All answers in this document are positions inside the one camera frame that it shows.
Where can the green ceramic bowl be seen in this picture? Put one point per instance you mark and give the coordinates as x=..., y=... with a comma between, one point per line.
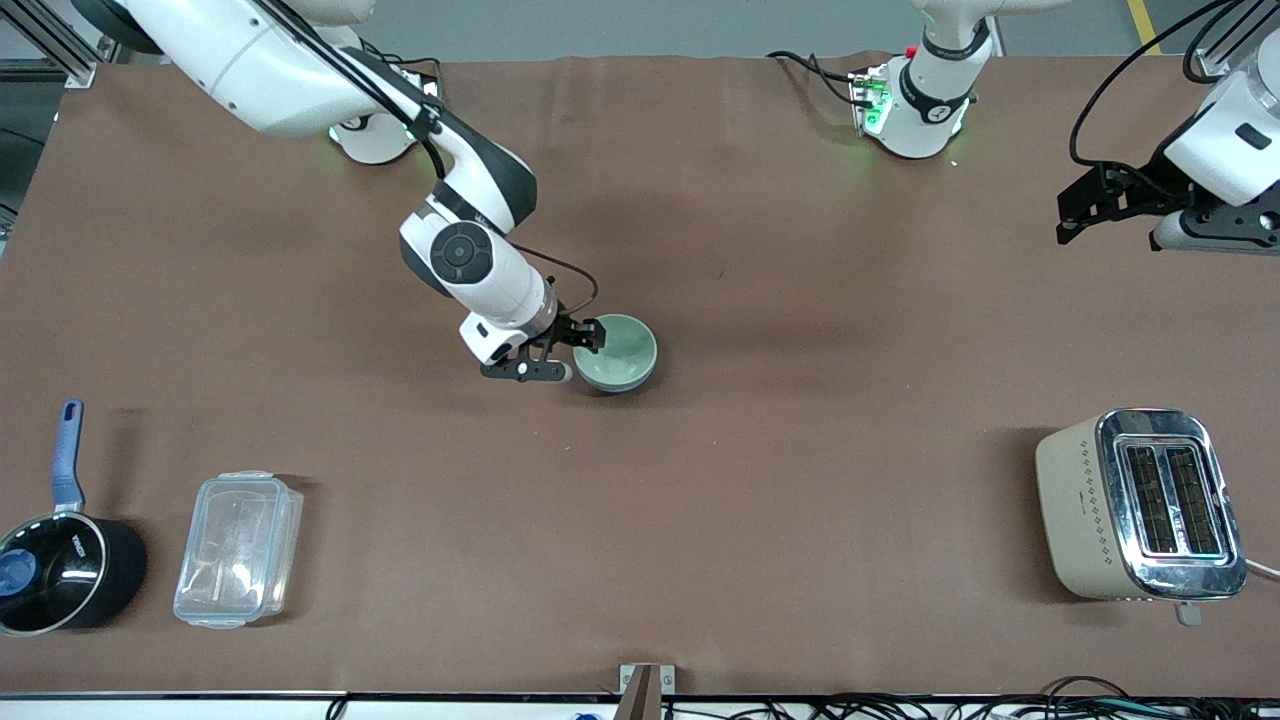
x=618, y=350

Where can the blue ceramic bowl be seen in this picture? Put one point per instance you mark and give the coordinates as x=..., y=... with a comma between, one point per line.
x=622, y=391

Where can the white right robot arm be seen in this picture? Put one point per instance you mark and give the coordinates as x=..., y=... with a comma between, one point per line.
x=260, y=60

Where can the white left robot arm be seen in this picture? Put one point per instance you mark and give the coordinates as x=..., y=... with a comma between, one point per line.
x=930, y=110

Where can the brown table mat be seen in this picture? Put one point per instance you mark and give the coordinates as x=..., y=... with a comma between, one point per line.
x=640, y=520

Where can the beige chrome toaster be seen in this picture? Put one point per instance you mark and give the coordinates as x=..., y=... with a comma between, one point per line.
x=1085, y=510

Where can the clear plastic food container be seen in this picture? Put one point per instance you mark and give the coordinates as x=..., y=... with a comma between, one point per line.
x=238, y=550

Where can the glass lid blue knob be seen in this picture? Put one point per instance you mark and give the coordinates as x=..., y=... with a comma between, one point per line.
x=15, y=575

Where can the aluminium frame post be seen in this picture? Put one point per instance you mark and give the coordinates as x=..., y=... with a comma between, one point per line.
x=60, y=55
x=1215, y=62

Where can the metal table bracket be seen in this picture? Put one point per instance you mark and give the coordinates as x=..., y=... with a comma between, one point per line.
x=646, y=690

